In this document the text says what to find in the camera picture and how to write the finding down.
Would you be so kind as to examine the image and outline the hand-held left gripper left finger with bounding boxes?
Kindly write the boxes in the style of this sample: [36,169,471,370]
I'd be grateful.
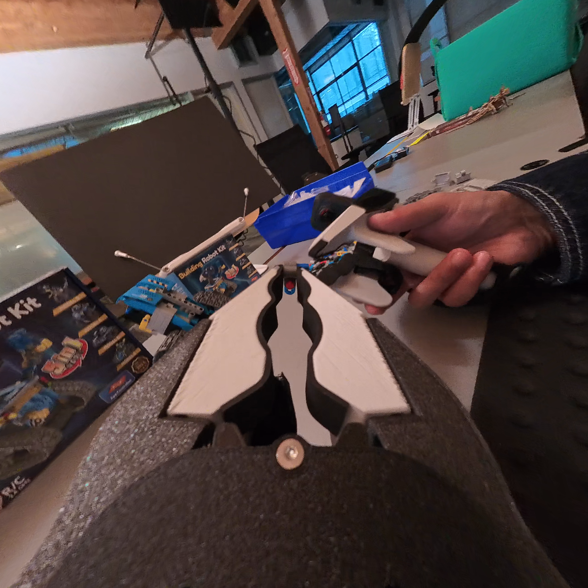
[166,265,283,421]

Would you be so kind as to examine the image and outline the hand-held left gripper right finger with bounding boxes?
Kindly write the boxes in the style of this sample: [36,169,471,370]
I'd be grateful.
[297,267,412,437]

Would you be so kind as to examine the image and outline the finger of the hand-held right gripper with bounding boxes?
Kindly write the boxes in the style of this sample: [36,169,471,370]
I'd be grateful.
[308,204,369,259]

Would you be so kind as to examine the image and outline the pile of toy building pieces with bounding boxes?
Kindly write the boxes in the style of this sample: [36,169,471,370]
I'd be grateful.
[296,241,364,285]

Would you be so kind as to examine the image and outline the grey track link pieces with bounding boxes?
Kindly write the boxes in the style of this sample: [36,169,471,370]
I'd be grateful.
[404,177,492,205]

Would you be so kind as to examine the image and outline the person's right forearm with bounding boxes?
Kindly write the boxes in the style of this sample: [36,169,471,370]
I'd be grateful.
[487,154,588,295]

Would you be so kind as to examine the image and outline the grey desk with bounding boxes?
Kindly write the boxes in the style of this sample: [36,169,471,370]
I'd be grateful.
[0,69,588,588]

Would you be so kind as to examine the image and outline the person's right hand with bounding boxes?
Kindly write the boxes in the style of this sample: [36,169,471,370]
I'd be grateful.
[367,190,557,309]

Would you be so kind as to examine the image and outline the clear plastic bags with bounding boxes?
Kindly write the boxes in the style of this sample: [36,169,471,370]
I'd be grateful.
[280,177,368,207]

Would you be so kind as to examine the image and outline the blue black device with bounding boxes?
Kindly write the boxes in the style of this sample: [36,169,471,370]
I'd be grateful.
[372,147,412,173]

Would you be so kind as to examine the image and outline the blue plastic bin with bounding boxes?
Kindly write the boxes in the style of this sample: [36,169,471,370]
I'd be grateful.
[254,162,376,249]

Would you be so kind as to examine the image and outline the white paper sheets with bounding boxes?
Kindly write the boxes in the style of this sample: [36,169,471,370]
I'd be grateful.
[388,117,444,147]

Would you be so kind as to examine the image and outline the building robot kit booklet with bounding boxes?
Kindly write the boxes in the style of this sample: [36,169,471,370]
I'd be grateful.
[176,233,263,306]

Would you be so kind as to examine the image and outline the blue grey tracked toy robot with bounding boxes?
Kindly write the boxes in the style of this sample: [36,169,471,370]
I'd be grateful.
[116,273,230,364]

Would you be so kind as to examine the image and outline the large grid window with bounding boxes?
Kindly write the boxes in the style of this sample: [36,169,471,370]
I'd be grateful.
[278,21,391,138]

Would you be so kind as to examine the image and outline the wooden model kit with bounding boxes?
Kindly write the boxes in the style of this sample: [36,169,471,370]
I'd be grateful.
[429,87,514,138]

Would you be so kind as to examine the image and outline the dark blue toy kit box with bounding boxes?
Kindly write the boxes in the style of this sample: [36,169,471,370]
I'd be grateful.
[0,268,153,508]

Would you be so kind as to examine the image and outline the black dimpled pad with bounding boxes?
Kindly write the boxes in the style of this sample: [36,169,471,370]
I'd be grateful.
[472,276,588,588]

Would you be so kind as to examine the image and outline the black backdrop board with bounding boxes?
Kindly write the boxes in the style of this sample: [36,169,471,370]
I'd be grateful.
[0,96,282,288]

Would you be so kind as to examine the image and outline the wooden post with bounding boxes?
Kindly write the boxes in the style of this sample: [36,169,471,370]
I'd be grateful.
[259,0,341,172]

